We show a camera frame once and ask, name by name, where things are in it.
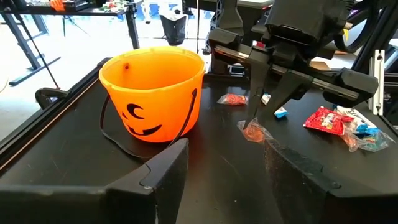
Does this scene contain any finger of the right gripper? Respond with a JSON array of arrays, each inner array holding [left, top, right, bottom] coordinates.
[[257, 70, 313, 124], [244, 52, 271, 129]]

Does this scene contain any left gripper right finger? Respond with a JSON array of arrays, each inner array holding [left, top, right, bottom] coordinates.
[[264, 140, 341, 224]]

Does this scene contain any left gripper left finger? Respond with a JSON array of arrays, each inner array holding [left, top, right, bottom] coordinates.
[[105, 138, 190, 224]]

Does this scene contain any clear gummy candy bag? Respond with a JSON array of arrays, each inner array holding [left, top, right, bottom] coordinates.
[[340, 130, 396, 153], [237, 118, 274, 144], [216, 93, 249, 106]]

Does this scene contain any red Skittles candy pack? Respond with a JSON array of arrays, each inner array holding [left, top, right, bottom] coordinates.
[[303, 105, 355, 136]]

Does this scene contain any white blue chocolate bar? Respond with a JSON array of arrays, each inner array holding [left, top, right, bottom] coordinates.
[[335, 105, 381, 136], [261, 93, 289, 119]]

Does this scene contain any silver aluminium extrusion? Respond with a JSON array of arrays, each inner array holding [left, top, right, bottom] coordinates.
[[369, 49, 386, 116]]

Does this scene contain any orange pumpkin bucket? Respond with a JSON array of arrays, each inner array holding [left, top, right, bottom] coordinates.
[[98, 46, 206, 160]]

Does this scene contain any black waste bin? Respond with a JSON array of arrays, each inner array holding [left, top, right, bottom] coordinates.
[[159, 9, 188, 46]]

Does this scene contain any black work table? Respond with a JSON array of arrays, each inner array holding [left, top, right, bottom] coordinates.
[[0, 0, 141, 86]]

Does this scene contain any black looped gripper cable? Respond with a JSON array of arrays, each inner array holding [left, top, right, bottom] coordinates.
[[334, 12, 376, 54]]

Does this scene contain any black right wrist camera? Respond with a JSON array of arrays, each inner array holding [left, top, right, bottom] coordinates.
[[266, 0, 351, 60]]

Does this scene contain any black frame handle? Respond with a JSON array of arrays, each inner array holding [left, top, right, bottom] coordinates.
[[34, 87, 70, 110]]

